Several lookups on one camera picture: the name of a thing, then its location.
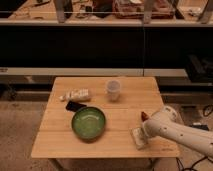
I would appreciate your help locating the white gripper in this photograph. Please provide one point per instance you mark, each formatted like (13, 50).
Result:
(144, 135)

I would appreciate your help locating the white sponge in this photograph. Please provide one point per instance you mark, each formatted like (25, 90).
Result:
(139, 138)

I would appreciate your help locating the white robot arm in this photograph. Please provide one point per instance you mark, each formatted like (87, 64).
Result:
(162, 123)

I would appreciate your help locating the red brown sausage toy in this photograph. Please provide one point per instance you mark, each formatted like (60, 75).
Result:
(144, 116)

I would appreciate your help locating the blue black device on floor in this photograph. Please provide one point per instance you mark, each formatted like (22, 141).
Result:
(200, 126)

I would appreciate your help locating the clear plastic cup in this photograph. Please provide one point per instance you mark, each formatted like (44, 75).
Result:
(113, 90)

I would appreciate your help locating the green bowl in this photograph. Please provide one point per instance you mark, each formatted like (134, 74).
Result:
(88, 123)

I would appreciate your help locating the wooden table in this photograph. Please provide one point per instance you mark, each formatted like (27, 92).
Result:
(56, 139)

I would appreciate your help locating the black rectangular block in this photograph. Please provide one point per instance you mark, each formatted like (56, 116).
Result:
(74, 106)

